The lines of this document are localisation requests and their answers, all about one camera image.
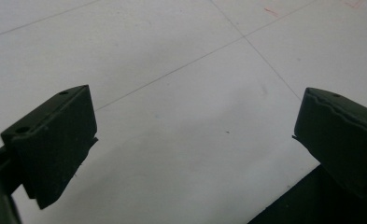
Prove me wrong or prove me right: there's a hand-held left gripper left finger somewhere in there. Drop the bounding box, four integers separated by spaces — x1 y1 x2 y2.
0 84 99 210

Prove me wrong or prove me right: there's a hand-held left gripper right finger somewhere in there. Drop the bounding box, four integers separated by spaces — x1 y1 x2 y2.
292 87 367 201

